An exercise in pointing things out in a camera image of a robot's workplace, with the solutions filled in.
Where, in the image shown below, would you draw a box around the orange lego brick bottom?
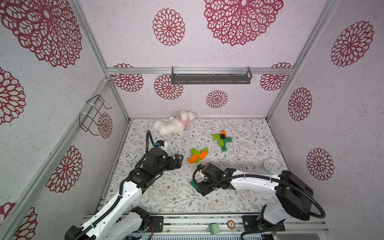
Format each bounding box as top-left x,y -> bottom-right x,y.
188,155 -> 198,164

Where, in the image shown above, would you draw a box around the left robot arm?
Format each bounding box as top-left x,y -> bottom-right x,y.
65,148 -> 184,240

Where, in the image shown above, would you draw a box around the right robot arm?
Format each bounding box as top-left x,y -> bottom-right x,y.
193,164 -> 326,232

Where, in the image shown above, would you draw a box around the dark green lego brick bottom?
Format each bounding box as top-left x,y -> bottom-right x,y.
190,181 -> 198,191

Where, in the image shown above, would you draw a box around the white plush toy pink shirt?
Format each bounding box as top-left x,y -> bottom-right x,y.
154,110 -> 196,135

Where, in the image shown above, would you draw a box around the round orange sticker disc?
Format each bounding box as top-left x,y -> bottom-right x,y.
227,220 -> 236,230

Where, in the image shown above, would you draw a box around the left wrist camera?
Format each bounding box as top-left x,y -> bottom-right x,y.
156,140 -> 168,151

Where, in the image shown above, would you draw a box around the green box on rail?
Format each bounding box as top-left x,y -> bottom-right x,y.
209,223 -> 221,235

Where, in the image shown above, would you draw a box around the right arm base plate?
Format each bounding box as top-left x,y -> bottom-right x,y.
242,215 -> 286,232

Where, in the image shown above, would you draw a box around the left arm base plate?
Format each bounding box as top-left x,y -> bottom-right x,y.
141,216 -> 164,233

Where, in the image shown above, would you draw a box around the dark wall shelf rack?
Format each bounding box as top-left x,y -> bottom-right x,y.
171,67 -> 253,85

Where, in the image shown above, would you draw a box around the black wire wall basket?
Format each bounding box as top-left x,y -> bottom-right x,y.
78,95 -> 113,139

